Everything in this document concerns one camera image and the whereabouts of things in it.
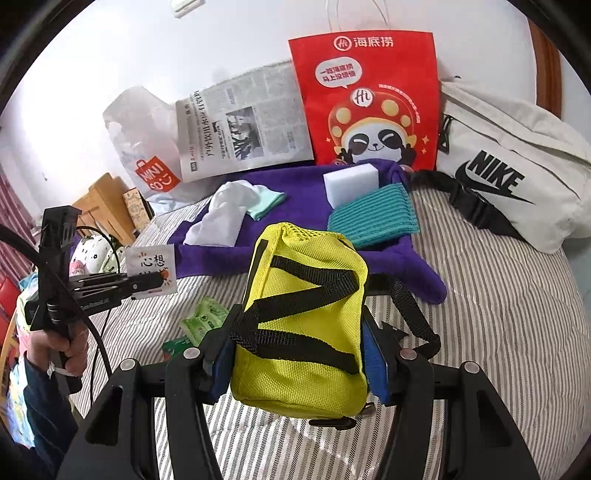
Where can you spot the folded newspaper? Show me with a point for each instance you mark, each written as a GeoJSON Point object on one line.
{"type": "Point", "coordinates": [247, 122]}

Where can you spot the white Miniso plastic bag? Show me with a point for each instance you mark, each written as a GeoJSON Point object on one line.
{"type": "Point", "coordinates": [143, 130]}

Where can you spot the wooden side table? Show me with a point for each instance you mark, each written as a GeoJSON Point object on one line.
{"type": "Point", "coordinates": [103, 208]}

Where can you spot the white cloth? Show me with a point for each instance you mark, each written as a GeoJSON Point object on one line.
{"type": "Point", "coordinates": [227, 209]}

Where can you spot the strawberry snack packet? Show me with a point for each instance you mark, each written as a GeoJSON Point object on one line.
{"type": "Point", "coordinates": [158, 262]}

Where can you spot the purple towel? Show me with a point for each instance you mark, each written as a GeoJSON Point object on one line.
{"type": "Point", "coordinates": [306, 206]}

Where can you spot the white sponge block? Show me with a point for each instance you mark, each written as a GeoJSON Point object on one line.
{"type": "Point", "coordinates": [346, 185]}

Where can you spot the green tissue pack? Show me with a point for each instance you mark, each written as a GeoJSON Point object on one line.
{"type": "Point", "coordinates": [208, 315]}

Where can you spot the dark blue sleeve forearm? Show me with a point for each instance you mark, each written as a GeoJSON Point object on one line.
{"type": "Point", "coordinates": [51, 421]}

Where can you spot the left hand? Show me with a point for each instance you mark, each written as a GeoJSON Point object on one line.
{"type": "Point", "coordinates": [43, 342]}

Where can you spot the teal ribbed cloth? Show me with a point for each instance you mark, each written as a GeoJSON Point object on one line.
{"type": "Point", "coordinates": [384, 215]}

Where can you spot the red panda paper bag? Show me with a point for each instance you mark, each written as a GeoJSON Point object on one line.
{"type": "Point", "coordinates": [371, 94]}

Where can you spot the striped bed cover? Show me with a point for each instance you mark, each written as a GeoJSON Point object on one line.
{"type": "Point", "coordinates": [516, 312]}

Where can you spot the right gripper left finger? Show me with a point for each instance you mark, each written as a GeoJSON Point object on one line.
{"type": "Point", "coordinates": [193, 379]}

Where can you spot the white Nike waist bag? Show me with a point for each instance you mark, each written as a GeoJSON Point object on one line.
{"type": "Point", "coordinates": [511, 167]}

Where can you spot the yellow mesh pouch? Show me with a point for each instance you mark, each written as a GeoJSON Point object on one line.
{"type": "Point", "coordinates": [299, 346]}

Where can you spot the patterned book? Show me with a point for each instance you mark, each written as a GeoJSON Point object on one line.
{"type": "Point", "coordinates": [138, 209]}

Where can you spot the green card packet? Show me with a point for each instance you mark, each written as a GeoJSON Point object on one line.
{"type": "Point", "coordinates": [174, 347]}

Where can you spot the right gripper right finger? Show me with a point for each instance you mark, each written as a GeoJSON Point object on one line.
{"type": "Point", "coordinates": [404, 379]}

